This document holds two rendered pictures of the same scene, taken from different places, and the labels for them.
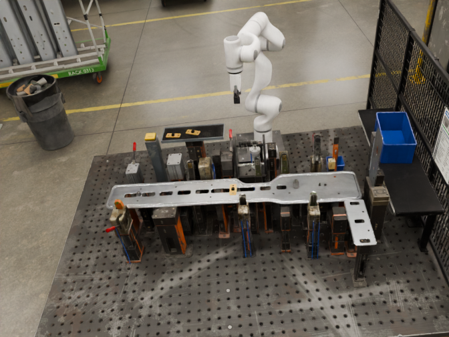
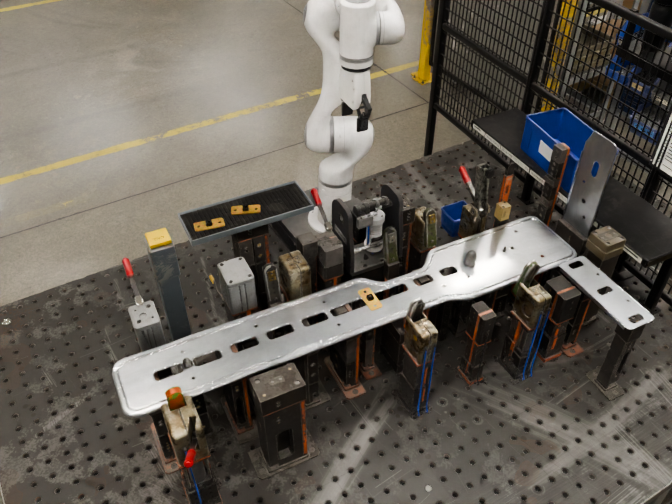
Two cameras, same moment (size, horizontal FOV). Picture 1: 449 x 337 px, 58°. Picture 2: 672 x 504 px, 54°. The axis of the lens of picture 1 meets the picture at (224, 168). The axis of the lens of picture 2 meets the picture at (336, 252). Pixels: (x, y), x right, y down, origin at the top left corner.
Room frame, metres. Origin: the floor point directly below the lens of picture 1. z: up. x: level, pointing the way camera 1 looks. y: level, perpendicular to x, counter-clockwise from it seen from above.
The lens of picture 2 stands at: (0.61, 0.77, 2.33)
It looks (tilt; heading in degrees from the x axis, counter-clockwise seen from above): 42 degrees down; 326
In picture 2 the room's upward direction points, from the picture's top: straight up
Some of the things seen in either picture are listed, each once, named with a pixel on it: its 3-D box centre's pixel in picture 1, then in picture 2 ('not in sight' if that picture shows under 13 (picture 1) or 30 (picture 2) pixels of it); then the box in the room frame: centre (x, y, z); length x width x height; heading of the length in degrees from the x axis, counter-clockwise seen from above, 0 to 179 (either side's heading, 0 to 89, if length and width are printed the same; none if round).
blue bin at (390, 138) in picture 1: (393, 136); (566, 148); (1.75, -0.96, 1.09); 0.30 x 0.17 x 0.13; 166
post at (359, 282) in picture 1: (361, 260); (618, 353); (1.16, -0.59, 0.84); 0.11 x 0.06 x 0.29; 172
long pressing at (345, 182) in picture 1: (229, 191); (364, 304); (1.62, -0.01, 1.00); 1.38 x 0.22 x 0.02; 82
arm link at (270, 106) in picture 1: (267, 113); (346, 149); (2.16, -0.32, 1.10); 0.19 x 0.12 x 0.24; 60
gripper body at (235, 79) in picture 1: (236, 78); (355, 81); (1.84, -0.12, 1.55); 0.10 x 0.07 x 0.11; 170
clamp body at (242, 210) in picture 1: (245, 229); (416, 364); (1.44, -0.06, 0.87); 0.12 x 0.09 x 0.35; 172
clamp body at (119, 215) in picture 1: (127, 235); (194, 458); (1.52, 0.58, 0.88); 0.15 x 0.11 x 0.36; 172
